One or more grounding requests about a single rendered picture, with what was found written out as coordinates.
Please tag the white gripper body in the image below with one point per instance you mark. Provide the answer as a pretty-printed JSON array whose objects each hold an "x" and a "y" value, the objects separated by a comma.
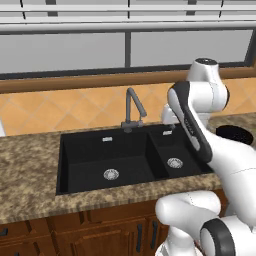
[{"x": 168, "y": 115}]

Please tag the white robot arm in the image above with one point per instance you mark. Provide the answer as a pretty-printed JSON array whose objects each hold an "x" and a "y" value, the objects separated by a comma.
[{"x": 230, "y": 156}]

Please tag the black pan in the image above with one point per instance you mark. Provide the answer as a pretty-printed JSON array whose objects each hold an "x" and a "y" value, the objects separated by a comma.
[{"x": 235, "y": 134}]

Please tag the black double sink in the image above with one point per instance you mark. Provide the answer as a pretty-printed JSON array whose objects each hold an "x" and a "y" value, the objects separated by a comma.
[{"x": 110, "y": 156}]

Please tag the wooden panel under sink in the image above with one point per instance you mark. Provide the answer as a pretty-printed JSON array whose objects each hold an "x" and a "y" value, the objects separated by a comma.
[{"x": 120, "y": 211}]

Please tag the grey tap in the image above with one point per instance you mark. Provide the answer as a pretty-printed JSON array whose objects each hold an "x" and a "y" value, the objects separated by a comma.
[{"x": 130, "y": 110}]

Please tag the wooden window sill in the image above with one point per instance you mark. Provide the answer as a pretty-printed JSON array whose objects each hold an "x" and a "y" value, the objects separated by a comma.
[{"x": 83, "y": 81}]

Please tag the wooden cupboard door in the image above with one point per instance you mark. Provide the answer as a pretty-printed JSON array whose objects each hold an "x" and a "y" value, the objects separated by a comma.
[
  {"x": 100, "y": 238},
  {"x": 162, "y": 238}
]

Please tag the grey framed window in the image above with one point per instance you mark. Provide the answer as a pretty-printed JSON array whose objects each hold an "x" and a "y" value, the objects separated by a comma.
[{"x": 83, "y": 40}]

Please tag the wooden drawer front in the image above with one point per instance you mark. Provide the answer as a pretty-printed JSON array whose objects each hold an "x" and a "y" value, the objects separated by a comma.
[
  {"x": 16, "y": 230},
  {"x": 20, "y": 249}
]

